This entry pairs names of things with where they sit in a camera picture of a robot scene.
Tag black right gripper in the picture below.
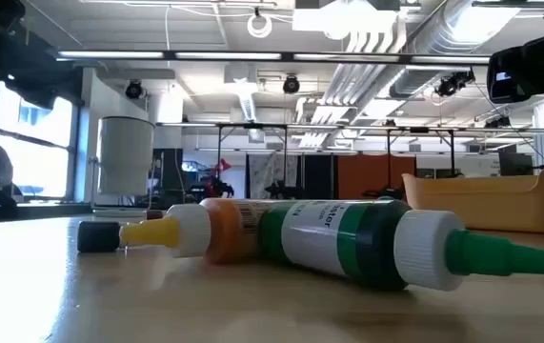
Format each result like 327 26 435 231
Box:
486 28 544 106

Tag yellow plastic bin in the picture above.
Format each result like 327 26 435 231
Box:
401 165 544 234

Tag large green food coloring bottle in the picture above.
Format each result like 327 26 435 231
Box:
257 198 544 293

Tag large yellow-capped food coloring bottle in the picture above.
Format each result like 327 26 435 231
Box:
118 197 280 266

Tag small dark teal dropper bottle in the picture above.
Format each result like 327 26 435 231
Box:
76 220 122 254

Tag black ceiling spotlight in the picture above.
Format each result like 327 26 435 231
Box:
433 70 476 99
282 74 301 95
124 79 148 101

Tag black computer monitor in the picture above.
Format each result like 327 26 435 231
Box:
498 151 534 177

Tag long overhead light bar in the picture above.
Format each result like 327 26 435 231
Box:
55 49 492 67

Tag white cylindrical container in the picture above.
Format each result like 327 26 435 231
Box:
91 115 156 218

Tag silver ventilation duct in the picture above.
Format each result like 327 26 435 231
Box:
388 0 523 99

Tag orange partition wall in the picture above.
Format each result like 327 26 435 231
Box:
337 154 417 200

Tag white coiled cable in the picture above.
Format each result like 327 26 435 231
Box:
246 10 273 40

